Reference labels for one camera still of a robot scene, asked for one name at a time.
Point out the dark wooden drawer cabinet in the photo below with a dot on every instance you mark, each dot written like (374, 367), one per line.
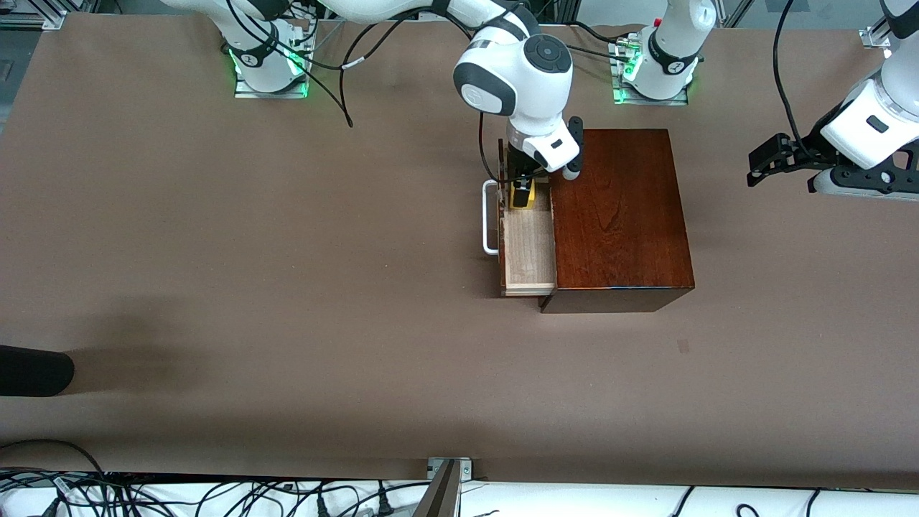
(617, 215)

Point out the black cylindrical object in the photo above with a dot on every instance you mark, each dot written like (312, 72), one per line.
(32, 370)

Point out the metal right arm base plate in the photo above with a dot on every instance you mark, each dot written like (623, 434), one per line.
(287, 93)

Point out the white edge panel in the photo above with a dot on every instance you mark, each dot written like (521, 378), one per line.
(574, 502)

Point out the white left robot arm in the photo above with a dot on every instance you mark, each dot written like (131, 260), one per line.
(671, 43)

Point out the aluminium frame profile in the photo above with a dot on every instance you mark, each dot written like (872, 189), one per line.
(50, 18)

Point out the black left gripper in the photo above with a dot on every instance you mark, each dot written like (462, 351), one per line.
(807, 153)

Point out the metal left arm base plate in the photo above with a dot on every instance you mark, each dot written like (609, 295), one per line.
(632, 100)

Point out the brown table cover sheet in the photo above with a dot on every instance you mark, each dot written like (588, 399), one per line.
(287, 287)

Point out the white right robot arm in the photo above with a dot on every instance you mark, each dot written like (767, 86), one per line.
(517, 79)

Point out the aluminium corner profile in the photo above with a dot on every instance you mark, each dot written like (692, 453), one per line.
(872, 36)

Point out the yellow cube block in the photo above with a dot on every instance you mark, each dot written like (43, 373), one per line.
(531, 199)

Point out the dark metal beam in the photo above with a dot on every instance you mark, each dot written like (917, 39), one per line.
(438, 499)

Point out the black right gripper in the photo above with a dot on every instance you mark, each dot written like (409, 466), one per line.
(518, 170)

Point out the small aluminium bracket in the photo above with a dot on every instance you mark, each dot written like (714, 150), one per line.
(467, 468)

